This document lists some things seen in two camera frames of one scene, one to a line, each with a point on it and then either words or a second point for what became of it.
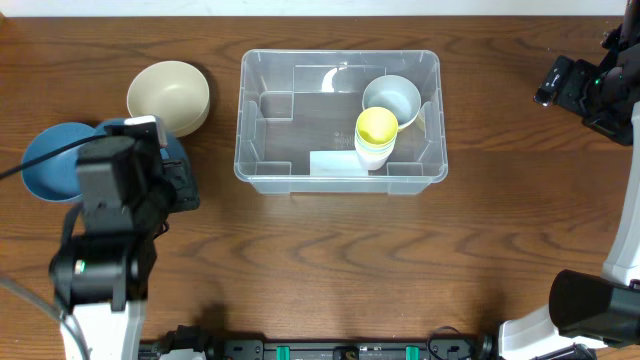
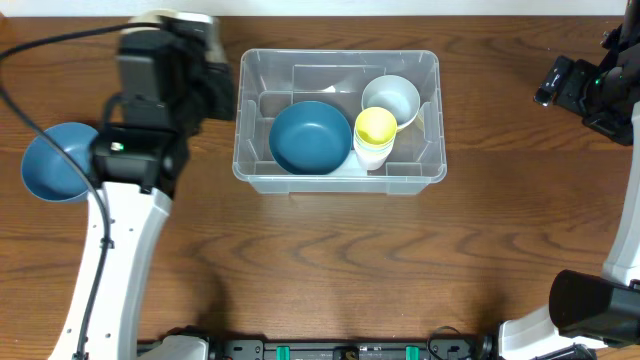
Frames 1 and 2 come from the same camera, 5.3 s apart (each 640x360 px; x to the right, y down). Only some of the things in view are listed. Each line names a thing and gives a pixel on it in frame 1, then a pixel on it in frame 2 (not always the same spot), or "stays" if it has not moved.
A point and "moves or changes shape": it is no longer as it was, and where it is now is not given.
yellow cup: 374,151 stays
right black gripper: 565,84 stays
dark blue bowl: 56,179 stays
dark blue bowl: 173,152 moves or changes shape
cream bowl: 173,91 moves or changes shape
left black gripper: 183,181 to 215,93
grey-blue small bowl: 395,93 stays
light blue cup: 364,148 stays
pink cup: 373,158 stays
